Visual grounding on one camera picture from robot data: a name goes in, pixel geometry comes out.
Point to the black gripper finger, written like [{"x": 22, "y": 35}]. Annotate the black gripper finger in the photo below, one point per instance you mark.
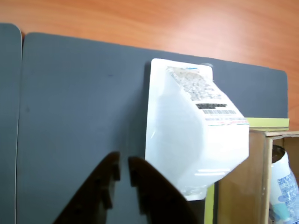
[
  {"x": 93, "y": 186},
  {"x": 161, "y": 198}
]

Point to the white packaged sandwich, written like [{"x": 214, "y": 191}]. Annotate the white packaged sandwich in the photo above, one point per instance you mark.
[{"x": 187, "y": 140}]

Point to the gray mat under cardboard box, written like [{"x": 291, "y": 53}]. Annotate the gray mat under cardboard box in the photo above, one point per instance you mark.
[{"x": 81, "y": 105}]

